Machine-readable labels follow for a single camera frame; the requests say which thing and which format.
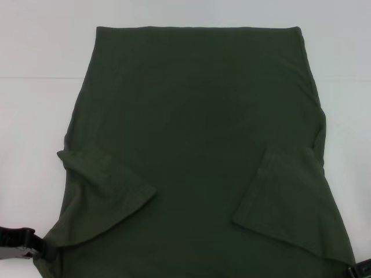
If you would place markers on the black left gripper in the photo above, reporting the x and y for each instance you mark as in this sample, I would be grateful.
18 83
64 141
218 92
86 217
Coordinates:
14 241

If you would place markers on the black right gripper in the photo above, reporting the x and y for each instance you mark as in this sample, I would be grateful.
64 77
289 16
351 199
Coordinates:
365 269

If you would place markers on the dark green t-shirt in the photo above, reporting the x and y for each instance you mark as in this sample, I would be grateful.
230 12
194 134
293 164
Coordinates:
188 116

